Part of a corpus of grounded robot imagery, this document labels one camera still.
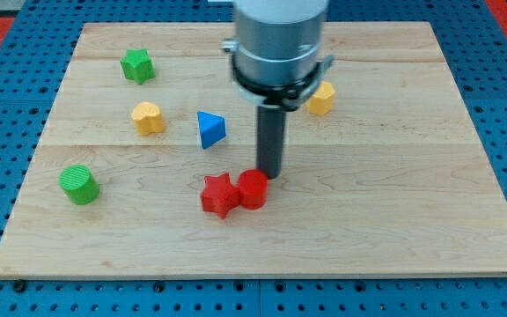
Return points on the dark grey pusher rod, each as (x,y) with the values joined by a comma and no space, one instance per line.
(270,133)

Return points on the yellow heart block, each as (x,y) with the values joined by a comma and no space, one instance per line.
(148,119)

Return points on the green star block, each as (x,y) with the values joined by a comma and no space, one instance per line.
(137,66)

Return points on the green cylinder block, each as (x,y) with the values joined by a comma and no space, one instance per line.
(78,184)

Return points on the red cylinder block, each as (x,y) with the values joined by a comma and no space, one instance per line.
(253,188)

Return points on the red star block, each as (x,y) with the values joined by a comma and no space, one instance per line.
(219,195)

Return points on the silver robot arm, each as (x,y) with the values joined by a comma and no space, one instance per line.
(275,50)

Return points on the yellow hexagon block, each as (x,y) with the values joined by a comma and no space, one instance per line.
(322,100)

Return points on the wooden board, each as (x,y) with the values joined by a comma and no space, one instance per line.
(392,183)

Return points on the blue triangle block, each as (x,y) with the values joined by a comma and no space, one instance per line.
(211,128)

